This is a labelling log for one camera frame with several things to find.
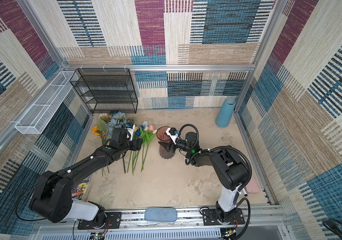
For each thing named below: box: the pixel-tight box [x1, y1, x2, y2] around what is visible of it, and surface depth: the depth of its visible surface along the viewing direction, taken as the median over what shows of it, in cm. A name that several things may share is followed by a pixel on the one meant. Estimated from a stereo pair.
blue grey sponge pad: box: [144, 207, 178, 223], surface depth 74 cm
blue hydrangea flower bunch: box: [106, 112, 130, 137], surface depth 103 cm
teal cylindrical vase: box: [215, 98, 236, 128], surface depth 104 cm
